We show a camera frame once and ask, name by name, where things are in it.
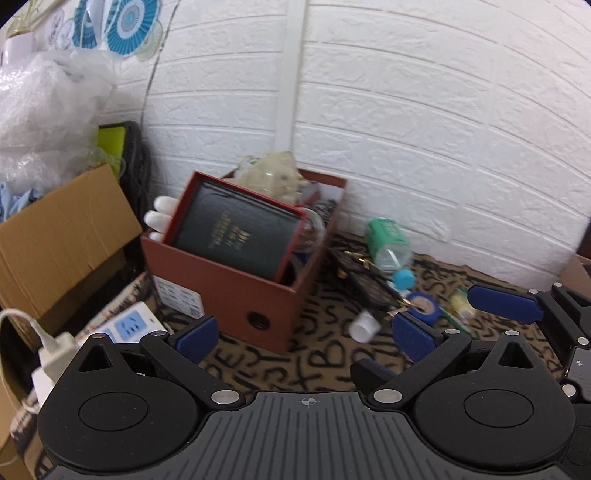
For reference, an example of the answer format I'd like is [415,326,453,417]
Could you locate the white blue power strip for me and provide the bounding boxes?
[31,301,168,409]

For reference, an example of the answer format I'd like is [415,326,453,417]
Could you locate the white charger plug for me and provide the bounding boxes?
[38,332,79,382]

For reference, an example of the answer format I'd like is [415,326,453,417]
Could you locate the clear plastic bag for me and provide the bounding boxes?
[1,49,120,195]

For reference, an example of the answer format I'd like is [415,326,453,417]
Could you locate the green label water bottle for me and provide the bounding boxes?
[366,218,416,291]

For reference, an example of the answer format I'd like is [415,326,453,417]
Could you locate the green snack pack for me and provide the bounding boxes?
[442,287,477,334]

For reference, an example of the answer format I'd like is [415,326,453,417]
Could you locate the light blue cloth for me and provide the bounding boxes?
[0,182,43,223]

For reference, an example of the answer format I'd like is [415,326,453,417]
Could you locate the black wall cable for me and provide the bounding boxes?
[140,0,181,135]

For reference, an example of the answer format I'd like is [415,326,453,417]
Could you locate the cardboard box right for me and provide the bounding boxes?
[558,254,591,298]

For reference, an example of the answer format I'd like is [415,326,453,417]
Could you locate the black patterned wallet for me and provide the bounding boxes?
[329,248,413,317]

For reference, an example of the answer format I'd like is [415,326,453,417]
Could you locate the large cardboard box left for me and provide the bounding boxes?
[0,163,143,351]

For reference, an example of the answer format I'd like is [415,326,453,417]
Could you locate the white rubber glove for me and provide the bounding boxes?
[143,196,179,242]

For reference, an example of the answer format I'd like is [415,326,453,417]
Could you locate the clear glass cup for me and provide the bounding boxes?
[294,207,327,254]

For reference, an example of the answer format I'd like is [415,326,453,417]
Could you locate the blue tape roll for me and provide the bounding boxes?
[407,292,442,327]

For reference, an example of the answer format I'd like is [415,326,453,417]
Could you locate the translucent plastic strainer bowl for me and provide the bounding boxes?
[232,151,304,206]

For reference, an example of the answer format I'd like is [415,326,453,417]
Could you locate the lettered brown table cloth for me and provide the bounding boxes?
[8,232,574,480]

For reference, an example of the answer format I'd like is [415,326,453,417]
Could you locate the blue fan decoration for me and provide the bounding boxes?
[69,0,163,61]

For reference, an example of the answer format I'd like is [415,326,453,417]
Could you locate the brown shoe box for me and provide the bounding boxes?
[141,172,346,354]

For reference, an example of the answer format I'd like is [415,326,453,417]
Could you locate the black green bag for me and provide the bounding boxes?
[97,121,152,225]

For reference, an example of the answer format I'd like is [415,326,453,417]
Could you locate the red tray black insert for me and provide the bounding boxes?
[163,171,308,282]

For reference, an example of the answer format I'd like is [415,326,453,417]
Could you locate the white plant pot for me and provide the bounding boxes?
[1,32,36,66]

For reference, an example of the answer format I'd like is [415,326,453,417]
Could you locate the white charger cable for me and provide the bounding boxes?
[0,308,59,351]

